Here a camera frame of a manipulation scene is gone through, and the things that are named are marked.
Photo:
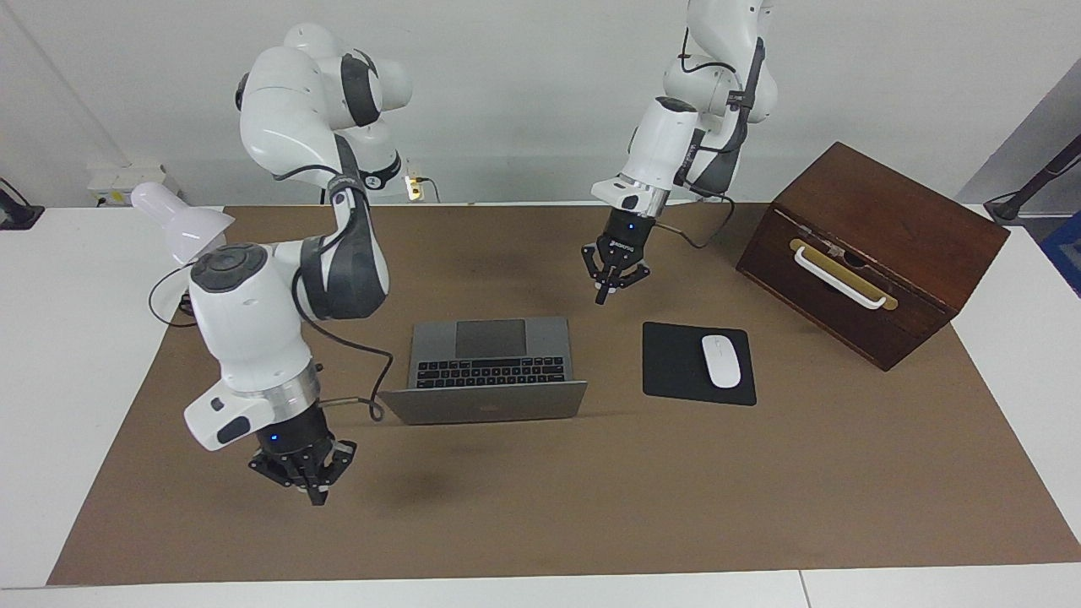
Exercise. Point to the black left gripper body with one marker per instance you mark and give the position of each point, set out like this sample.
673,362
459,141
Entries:
623,249

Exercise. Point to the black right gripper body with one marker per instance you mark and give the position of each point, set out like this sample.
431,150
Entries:
296,439

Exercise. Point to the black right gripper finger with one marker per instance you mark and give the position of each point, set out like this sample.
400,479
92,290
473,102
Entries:
323,488
309,485

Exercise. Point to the silver grey laptop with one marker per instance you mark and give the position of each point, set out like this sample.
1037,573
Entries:
490,405

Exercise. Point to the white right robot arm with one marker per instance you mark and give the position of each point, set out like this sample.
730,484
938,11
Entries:
253,329

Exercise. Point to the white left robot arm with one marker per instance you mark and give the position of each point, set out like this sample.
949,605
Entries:
667,143

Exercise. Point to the black mouse pad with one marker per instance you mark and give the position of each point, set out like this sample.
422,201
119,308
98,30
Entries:
671,363

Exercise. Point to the white computer mouse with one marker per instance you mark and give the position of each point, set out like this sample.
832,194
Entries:
721,361

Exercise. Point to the brown table mat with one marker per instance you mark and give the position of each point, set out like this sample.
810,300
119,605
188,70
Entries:
591,507

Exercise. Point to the white desk lamp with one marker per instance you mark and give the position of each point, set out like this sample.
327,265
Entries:
181,221

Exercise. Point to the dark brown wooden box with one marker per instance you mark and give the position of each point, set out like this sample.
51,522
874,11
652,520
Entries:
929,245

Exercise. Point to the black table clamp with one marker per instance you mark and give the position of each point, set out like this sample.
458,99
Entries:
17,215

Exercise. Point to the black stand leg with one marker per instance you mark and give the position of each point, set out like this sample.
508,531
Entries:
1034,186

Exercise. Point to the blue object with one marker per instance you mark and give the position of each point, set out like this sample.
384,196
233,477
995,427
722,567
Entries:
1066,253

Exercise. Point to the white wall power strip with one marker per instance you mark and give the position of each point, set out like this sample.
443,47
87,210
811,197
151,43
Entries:
127,181

